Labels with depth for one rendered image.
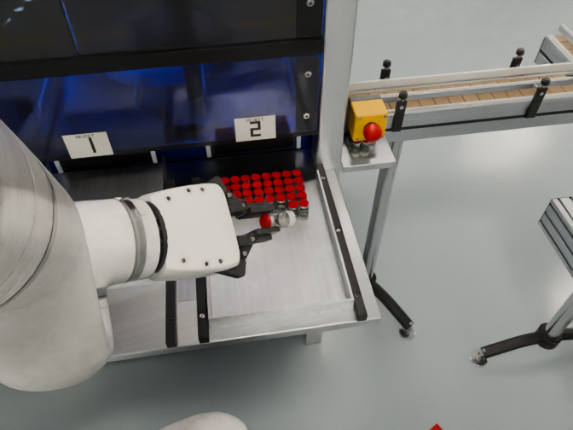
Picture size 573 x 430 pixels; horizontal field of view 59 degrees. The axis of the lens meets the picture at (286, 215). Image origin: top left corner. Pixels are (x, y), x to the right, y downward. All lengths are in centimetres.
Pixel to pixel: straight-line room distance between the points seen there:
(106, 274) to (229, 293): 51
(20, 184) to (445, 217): 222
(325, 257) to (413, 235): 126
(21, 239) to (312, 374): 170
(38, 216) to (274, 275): 80
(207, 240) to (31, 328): 24
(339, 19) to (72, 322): 75
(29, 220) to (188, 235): 35
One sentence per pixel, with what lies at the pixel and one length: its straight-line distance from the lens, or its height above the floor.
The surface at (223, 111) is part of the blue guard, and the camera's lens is 104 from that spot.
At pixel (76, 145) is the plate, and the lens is 111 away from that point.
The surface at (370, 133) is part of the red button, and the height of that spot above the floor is 100.
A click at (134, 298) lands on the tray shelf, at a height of 88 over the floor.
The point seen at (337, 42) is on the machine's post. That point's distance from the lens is 99.
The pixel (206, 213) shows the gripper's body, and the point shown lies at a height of 128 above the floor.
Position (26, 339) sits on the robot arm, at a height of 140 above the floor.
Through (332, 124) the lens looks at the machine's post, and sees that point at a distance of 110.
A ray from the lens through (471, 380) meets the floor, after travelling 195.
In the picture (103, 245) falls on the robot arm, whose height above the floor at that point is 134.
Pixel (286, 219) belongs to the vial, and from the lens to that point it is 65.
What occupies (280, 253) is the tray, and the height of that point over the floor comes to 88.
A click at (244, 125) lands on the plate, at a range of 106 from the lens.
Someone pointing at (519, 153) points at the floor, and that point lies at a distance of 280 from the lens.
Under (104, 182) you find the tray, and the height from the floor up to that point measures 88.
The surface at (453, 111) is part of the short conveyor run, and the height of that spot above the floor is 92.
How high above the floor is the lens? 170
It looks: 49 degrees down
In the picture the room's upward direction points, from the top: straight up
